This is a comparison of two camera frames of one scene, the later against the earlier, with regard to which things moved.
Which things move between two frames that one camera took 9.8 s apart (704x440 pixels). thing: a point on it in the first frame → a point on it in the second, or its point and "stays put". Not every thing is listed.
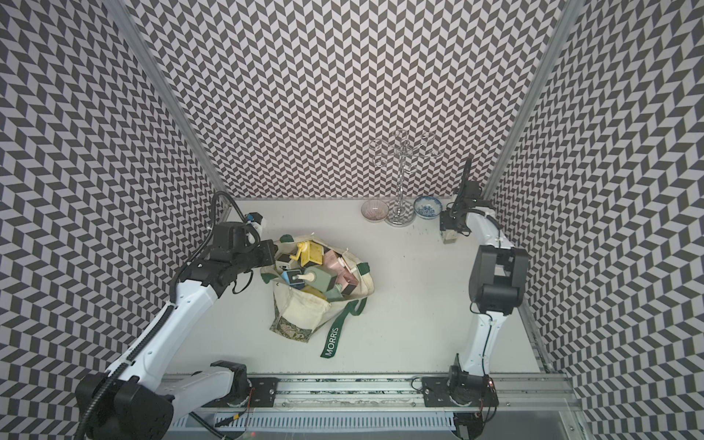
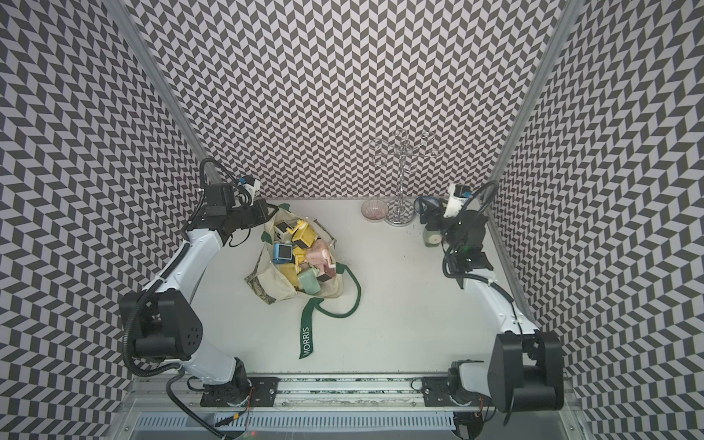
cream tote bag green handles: [297, 313] → [297, 261]
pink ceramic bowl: [374, 211] stays put
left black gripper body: [255, 258] → [247, 215]
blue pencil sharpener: [296, 283] → [282, 253]
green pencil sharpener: [323, 279] → [432, 238]
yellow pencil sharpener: [310, 251] → [303, 235]
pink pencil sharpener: [346, 280] → [319, 254]
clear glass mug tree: [401, 153] stays put
